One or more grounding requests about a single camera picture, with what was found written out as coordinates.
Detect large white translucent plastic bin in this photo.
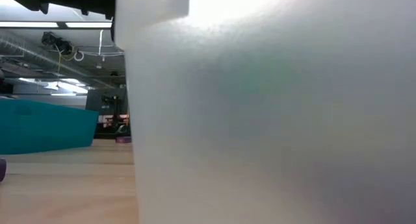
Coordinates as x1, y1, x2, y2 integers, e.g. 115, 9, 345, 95
113, 0, 416, 224

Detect grey cabinet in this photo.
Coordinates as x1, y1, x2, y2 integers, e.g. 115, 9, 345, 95
85, 88, 128, 116

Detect bright fluorescent ceiling lights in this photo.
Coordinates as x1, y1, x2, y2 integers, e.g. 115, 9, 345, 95
18, 77, 89, 95

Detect long ceiling light strip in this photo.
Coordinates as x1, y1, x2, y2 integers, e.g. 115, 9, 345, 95
64, 21, 113, 29
0, 21, 60, 29

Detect teal plastic bin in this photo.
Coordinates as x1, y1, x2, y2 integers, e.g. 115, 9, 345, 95
0, 97, 99, 155

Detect black box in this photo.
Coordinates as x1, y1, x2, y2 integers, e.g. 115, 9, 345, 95
0, 79, 14, 95

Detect yellow hanging cable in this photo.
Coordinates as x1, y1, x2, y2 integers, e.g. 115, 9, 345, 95
57, 51, 76, 86

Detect black ceiling cable bundle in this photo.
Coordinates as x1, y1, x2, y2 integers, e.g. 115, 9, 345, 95
41, 31, 74, 56

